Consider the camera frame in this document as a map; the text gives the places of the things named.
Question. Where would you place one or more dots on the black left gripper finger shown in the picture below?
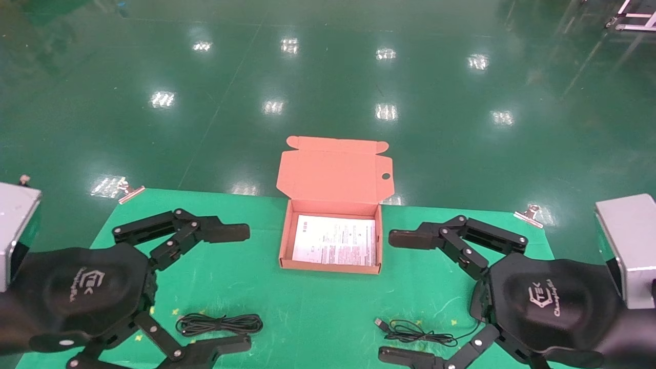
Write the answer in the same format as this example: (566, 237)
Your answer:
(215, 353)
(225, 233)

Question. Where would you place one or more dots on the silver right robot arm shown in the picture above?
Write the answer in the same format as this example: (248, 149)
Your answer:
(630, 241)

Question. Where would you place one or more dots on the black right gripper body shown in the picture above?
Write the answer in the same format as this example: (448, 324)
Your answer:
(548, 302)

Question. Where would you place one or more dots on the white printed paper sheet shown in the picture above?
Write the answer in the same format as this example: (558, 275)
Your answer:
(335, 241)

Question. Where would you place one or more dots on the green table mat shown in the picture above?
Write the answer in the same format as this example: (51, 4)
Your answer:
(307, 318)

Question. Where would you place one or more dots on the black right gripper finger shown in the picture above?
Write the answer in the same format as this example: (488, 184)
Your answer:
(410, 238)
(405, 357)

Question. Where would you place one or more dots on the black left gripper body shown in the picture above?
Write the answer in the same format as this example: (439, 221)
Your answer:
(87, 292)

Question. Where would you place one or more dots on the white metal cart frame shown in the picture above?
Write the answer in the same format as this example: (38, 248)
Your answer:
(635, 26)

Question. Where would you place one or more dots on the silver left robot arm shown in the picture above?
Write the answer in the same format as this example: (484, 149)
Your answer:
(15, 225)

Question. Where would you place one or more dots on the orange cardboard box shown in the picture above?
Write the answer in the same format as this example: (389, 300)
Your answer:
(333, 174)

